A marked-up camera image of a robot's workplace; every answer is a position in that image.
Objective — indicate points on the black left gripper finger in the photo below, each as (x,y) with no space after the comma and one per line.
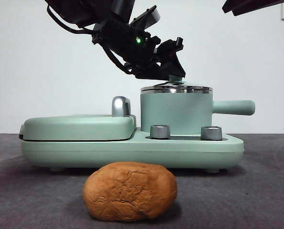
(151,72)
(174,64)

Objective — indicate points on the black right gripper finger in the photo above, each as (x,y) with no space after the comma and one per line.
(251,4)
(263,9)

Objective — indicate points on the glass lid with green knob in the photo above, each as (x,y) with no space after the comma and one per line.
(177,90)

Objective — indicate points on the brown potato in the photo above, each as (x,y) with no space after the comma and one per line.
(129,190)

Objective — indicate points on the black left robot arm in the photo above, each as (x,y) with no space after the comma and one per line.
(118,35)

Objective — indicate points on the silver control knob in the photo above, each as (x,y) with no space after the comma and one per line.
(211,133)
(160,132)

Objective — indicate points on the green breakfast machine base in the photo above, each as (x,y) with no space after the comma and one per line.
(132,152)

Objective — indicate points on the green hinged griddle cover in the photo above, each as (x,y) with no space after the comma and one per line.
(77,127)

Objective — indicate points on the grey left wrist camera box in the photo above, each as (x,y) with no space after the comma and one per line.
(149,17)

